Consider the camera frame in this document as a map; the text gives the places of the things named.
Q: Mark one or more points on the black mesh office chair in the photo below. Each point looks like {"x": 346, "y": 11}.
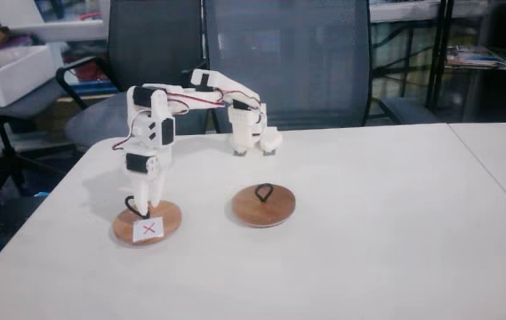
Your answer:
{"x": 288, "y": 66}
{"x": 155, "y": 44}

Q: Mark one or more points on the stack of magazines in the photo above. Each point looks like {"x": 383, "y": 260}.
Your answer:
{"x": 479, "y": 58}

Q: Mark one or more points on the white foam box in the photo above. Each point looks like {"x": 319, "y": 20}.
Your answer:
{"x": 21, "y": 75}

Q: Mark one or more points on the wooden lid with red cross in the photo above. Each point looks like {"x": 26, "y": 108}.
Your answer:
{"x": 168, "y": 218}

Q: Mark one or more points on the white shelf board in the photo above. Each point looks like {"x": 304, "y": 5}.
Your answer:
{"x": 57, "y": 31}

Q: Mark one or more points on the plain wooden lid black loop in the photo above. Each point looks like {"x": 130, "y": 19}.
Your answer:
{"x": 275, "y": 209}

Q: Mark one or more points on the black metal rack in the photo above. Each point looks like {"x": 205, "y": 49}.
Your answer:
{"x": 437, "y": 53}

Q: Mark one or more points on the black chair grey seat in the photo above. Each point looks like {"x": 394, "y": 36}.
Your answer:
{"x": 34, "y": 95}

